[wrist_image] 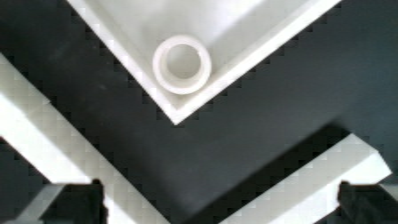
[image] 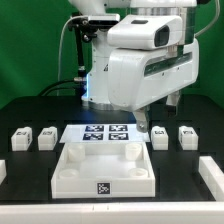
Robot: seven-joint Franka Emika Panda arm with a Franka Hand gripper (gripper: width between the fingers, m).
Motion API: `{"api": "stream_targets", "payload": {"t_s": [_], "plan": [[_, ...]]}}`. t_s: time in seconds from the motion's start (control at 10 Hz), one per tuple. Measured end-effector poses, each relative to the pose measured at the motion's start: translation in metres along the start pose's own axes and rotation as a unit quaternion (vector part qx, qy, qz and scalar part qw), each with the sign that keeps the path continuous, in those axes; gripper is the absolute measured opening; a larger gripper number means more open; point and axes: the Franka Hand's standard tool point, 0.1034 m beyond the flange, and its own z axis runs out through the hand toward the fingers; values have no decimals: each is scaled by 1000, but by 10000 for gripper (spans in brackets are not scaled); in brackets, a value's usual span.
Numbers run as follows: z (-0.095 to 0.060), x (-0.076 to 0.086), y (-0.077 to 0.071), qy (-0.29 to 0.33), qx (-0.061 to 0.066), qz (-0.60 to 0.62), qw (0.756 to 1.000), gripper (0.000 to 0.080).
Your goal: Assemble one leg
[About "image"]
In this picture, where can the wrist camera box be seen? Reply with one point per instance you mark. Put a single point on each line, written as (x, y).
(146, 32)

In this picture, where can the white sheet with markers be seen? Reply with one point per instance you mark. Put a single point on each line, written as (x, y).
(103, 133)

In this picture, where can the camera on black mount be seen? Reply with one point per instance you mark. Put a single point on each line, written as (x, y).
(85, 28)

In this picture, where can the white L-shaped obstacle wall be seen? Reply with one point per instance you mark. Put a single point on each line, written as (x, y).
(212, 176)

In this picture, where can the white square table top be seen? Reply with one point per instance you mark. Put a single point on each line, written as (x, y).
(103, 170)

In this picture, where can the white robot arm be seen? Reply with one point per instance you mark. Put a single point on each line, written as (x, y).
(96, 95)

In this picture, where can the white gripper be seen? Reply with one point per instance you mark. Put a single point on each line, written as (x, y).
(137, 78)

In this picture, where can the white left wall block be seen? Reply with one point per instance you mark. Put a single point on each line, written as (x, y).
(3, 172)

